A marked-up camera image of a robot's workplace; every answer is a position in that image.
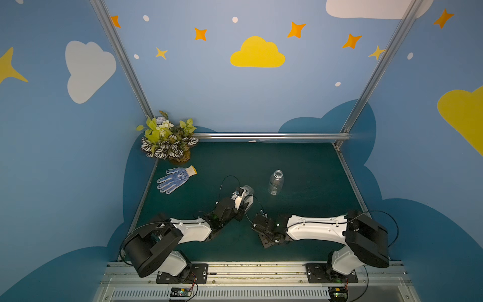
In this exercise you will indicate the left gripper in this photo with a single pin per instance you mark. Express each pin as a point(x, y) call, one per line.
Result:
point(238, 206)

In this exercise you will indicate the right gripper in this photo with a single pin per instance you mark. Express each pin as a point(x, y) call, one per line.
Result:
point(262, 229)

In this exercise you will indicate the square clear plastic bottle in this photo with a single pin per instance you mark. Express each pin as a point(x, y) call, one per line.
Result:
point(251, 200)

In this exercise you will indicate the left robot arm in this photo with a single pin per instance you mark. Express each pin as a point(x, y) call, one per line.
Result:
point(152, 246)

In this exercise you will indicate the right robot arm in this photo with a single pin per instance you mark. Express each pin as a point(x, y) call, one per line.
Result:
point(365, 242)

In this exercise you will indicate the round clear plastic bottle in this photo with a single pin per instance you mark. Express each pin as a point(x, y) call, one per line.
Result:
point(276, 182)

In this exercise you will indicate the blue dotted work glove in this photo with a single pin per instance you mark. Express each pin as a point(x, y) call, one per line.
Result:
point(174, 179)

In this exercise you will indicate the right controller board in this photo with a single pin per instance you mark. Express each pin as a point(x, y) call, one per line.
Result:
point(338, 294)

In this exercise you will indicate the controller board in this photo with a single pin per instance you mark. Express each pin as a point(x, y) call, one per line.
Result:
point(338, 294)
point(181, 293)

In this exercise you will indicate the artificial potted plant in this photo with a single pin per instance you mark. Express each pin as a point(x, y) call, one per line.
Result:
point(166, 140)

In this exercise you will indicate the left controller board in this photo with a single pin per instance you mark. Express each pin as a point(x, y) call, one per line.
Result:
point(181, 293)

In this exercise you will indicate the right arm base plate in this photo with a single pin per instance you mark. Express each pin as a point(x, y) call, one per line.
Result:
point(317, 273)

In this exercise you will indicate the aluminium back frame bar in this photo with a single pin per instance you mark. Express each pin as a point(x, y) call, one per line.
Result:
point(276, 137)

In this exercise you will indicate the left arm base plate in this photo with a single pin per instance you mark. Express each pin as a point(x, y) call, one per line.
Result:
point(192, 272)

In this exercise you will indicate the aluminium front rail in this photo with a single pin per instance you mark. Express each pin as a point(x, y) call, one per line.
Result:
point(257, 281)

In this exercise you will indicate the left aluminium frame post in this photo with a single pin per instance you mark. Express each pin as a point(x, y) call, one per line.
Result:
point(109, 28)

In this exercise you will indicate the aluminium frame post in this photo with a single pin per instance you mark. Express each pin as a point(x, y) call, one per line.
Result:
point(109, 28)
point(392, 47)

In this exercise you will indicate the right aluminium frame post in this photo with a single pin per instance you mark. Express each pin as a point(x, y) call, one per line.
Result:
point(392, 47)

